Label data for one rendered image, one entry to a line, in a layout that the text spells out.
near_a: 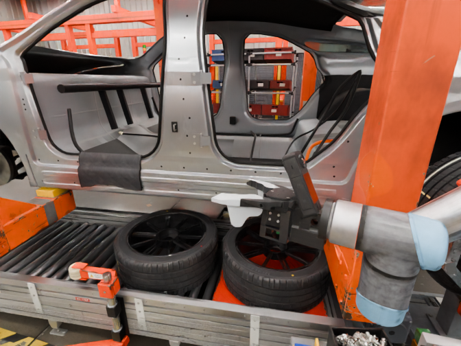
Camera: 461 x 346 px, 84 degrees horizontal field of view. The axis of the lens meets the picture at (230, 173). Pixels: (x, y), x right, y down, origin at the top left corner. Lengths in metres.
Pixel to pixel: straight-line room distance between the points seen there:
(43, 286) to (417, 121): 1.88
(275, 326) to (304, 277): 0.27
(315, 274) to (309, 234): 1.01
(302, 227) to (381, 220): 0.12
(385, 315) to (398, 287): 0.06
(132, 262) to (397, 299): 1.33
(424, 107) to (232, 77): 2.44
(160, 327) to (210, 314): 0.30
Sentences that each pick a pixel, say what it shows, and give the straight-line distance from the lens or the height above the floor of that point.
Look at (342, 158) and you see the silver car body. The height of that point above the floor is 1.05.
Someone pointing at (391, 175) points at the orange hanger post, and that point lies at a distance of 0.98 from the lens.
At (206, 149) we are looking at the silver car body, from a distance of 1.49.
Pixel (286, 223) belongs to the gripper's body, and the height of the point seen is 1.21.
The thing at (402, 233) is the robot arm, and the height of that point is 1.24.
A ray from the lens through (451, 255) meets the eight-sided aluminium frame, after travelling 1.34.
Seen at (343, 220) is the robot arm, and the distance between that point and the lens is 0.44.
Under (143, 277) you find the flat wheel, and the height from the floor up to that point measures 0.42.
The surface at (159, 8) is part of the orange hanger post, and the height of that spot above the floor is 2.30.
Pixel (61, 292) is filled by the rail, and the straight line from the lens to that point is 1.81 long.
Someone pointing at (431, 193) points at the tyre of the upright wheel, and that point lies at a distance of 1.37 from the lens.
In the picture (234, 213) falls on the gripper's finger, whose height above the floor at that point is 1.22.
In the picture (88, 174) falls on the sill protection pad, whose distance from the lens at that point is 1.88.
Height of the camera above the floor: 1.44
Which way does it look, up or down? 20 degrees down
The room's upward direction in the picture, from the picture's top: straight up
